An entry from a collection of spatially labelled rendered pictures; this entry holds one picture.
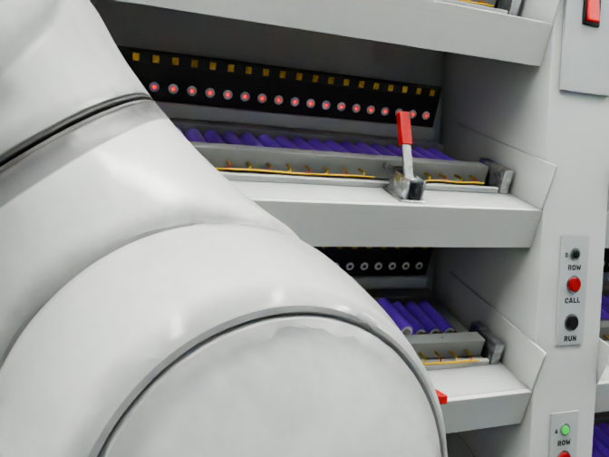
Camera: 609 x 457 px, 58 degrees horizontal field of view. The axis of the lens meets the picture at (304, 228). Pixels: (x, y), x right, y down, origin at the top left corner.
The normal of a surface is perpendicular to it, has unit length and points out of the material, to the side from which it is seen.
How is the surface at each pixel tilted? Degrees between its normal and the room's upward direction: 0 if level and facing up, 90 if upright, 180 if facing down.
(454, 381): 20
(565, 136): 90
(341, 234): 110
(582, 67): 90
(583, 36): 90
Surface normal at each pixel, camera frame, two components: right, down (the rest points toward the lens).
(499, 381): 0.16, -0.92
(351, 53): 0.36, 0.06
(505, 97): -0.93, -0.02
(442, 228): 0.33, 0.40
